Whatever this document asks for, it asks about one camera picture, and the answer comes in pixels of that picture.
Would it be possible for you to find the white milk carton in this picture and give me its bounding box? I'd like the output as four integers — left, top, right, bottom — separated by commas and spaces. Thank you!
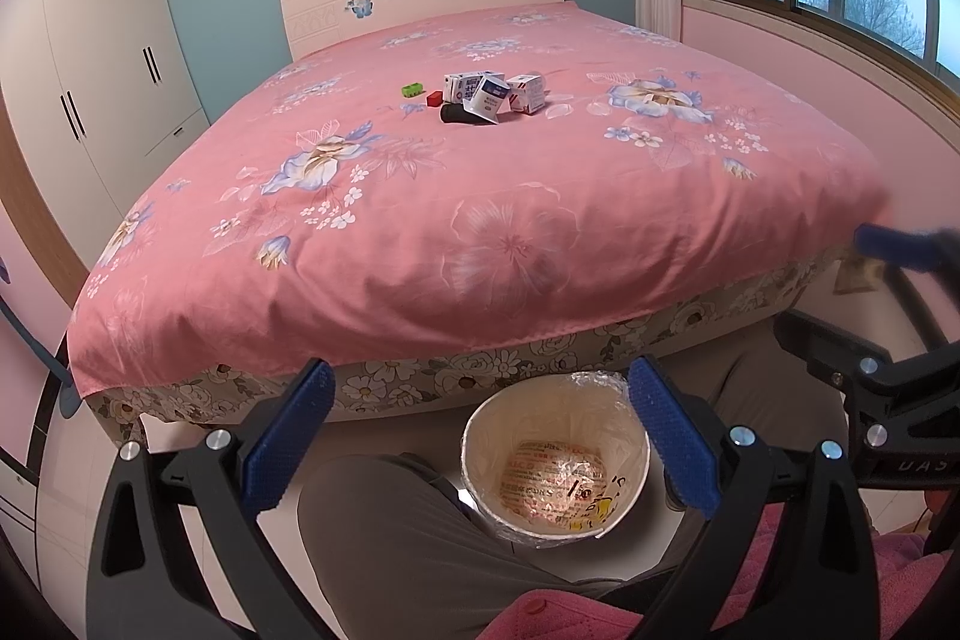
508, 73, 547, 115

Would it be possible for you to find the white blue yogurt cup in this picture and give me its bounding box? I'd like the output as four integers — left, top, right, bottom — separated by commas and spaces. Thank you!
464, 73, 511, 124

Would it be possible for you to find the black sock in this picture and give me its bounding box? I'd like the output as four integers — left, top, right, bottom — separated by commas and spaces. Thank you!
439, 103, 498, 127

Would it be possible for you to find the small white milk box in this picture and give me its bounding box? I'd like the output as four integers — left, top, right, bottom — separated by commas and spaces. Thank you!
443, 71, 483, 104

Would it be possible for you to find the white lined trash bin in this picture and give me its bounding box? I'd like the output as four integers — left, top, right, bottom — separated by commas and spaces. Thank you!
460, 372, 652, 549

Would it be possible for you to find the floral mattress side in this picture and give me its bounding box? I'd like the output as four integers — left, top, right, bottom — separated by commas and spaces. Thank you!
85, 247, 851, 443

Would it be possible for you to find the pink quilted garment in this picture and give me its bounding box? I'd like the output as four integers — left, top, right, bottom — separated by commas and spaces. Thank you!
480, 505, 950, 640

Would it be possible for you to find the pink floral bed cover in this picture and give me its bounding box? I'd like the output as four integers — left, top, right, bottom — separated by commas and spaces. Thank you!
67, 3, 889, 396

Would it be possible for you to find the white wardrobe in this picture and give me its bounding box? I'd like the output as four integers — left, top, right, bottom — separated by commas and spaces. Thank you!
0, 0, 212, 221

